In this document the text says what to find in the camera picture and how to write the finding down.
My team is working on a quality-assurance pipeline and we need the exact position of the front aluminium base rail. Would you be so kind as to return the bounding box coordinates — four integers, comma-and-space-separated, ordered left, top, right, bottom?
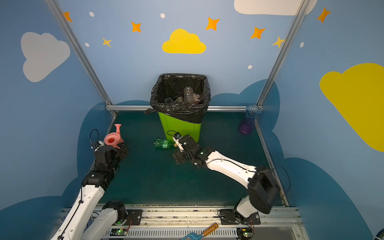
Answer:
53, 203, 307, 240

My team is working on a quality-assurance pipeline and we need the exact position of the pink watering can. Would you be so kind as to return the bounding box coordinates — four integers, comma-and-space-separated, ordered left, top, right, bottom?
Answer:
104, 124, 124, 148

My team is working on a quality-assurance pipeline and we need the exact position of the pink label crushed bottle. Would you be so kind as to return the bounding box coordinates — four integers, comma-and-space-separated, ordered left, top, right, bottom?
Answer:
192, 94, 202, 105

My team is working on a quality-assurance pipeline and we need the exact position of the aluminium frame post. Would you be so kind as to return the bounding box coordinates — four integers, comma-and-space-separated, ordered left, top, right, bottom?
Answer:
45, 0, 113, 107
256, 0, 311, 108

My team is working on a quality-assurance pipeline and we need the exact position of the purple ribbed glass vase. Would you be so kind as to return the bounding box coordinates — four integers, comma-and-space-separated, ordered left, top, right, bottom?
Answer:
239, 105, 262, 135

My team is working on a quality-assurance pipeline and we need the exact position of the green plastic bin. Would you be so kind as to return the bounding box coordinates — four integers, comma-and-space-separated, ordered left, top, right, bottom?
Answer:
159, 113, 202, 143

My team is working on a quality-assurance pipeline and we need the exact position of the right aluminium frame post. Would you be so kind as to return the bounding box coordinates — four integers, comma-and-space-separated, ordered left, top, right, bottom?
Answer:
256, 0, 311, 108

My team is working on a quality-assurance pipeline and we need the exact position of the clear bottle white cap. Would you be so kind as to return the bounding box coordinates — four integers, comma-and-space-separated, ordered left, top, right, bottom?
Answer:
184, 87, 194, 104

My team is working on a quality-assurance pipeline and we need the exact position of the scraper with wooden handle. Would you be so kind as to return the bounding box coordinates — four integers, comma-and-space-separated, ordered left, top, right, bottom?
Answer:
179, 222, 220, 240

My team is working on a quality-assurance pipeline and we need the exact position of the black bin liner bag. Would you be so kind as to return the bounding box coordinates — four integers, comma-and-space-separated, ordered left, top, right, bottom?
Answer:
143, 73, 212, 124

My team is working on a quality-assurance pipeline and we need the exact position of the crushed green bottle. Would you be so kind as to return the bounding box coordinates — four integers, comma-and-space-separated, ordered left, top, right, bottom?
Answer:
154, 139, 177, 149

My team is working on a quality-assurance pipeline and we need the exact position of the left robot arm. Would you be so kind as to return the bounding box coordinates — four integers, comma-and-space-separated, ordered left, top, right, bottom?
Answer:
52, 143, 129, 240

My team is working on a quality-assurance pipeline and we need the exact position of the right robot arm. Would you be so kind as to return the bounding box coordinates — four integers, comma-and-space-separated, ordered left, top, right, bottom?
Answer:
173, 132, 281, 225

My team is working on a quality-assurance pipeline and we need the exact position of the left aluminium frame post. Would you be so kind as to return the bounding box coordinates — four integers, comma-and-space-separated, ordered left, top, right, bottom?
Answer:
45, 0, 113, 107

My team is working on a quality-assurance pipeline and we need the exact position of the aluminium back frame rail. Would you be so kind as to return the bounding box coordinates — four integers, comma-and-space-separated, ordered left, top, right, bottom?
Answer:
106, 105, 246, 112

